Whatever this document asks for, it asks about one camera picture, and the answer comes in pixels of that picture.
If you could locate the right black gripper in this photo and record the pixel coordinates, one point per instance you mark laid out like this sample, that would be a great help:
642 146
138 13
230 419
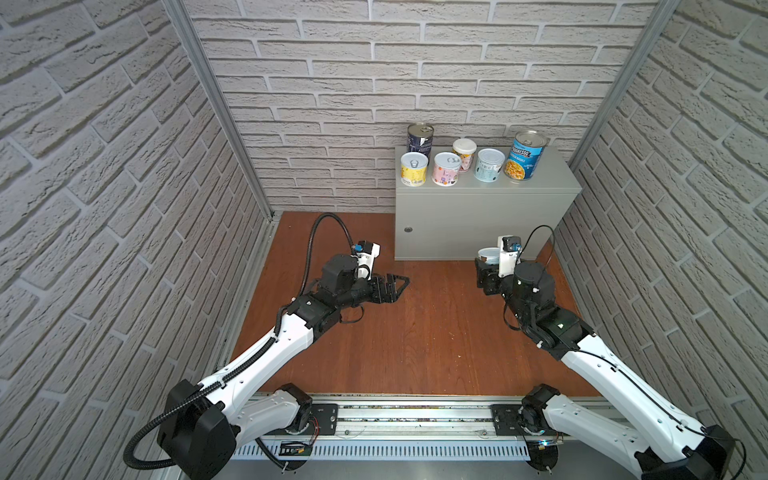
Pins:
488 276

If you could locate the yellow label pull-tab can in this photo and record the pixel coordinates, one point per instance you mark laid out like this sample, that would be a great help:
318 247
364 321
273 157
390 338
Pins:
413 169

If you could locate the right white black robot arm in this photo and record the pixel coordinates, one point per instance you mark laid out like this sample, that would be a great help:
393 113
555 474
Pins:
660 441

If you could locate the white lid orange can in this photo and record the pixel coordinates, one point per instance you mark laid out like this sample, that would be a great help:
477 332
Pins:
465 149

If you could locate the dark purple label can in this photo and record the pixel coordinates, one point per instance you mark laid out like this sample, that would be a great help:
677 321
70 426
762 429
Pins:
420 138

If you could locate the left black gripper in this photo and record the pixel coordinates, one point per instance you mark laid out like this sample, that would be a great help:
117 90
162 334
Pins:
380 289

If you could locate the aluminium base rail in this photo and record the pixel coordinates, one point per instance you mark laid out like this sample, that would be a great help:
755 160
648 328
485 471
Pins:
362 417

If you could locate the blue label soup can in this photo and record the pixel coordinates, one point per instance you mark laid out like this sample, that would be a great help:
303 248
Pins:
524 155

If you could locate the grey metal cabinet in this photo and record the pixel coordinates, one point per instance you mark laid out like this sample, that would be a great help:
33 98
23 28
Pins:
434 222

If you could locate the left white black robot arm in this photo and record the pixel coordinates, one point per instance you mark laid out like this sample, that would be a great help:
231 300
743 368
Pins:
204 423

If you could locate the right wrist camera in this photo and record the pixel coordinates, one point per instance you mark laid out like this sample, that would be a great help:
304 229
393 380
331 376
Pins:
510 247

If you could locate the silver can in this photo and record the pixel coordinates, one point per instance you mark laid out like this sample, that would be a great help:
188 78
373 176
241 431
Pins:
489 163
489 255

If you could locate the white lid purple can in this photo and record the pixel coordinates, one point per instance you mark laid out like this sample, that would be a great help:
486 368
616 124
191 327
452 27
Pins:
446 169

